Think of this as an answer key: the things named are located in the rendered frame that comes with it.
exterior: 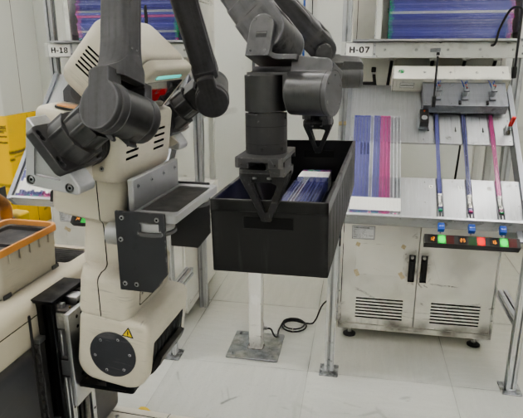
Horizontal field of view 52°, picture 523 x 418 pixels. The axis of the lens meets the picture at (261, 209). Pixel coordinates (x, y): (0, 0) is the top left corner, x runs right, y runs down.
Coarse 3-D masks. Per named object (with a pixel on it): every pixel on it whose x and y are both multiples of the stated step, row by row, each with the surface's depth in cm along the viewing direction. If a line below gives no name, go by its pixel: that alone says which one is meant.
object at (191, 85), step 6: (216, 78) 123; (222, 78) 125; (186, 84) 127; (192, 84) 124; (222, 84) 122; (186, 90) 123; (192, 90) 122; (186, 96) 123; (192, 96) 123; (192, 102) 124
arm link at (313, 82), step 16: (256, 32) 68; (272, 32) 67; (256, 48) 68; (272, 64) 70; (288, 64) 69; (304, 64) 67; (320, 64) 66; (288, 80) 67; (304, 80) 66; (320, 80) 65; (336, 80) 67; (288, 96) 67; (304, 96) 66; (320, 96) 64; (336, 96) 67; (288, 112) 69; (304, 112) 67; (320, 112) 66; (336, 112) 68
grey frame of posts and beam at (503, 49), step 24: (384, 48) 233; (408, 48) 232; (456, 48) 228; (480, 48) 227; (504, 48) 225; (504, 168) 241; (336, 264) 215; (336, 288) 218; (336, 312) 276; (504, 384) 219
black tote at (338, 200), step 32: (320, 160) 129; (352, 160) 118; (224, 192) 82; (224, 224) 77; (256, 224) 76; (288, 224) 75; (320, 224) 74; (224, 256) 79; (256, 256) 78; (288, 256) 76; (320, 256) 75
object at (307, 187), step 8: (304, 176) 121; (312, 176) 120; (320, 176) 120; (328, 176) 120; (296, 184) 113; (304, 184) 113; (312, 184) 112; (320, 184) 112; (328, 184) 119; (288, 192) 106; (296, 192) 106; (304, 192) 106; (312, 192) 106; (320, 192) 106; (288, 200) 101; (296, 200) 100; (304, 200) 100; (312, 200) 100; (320, 200) 107
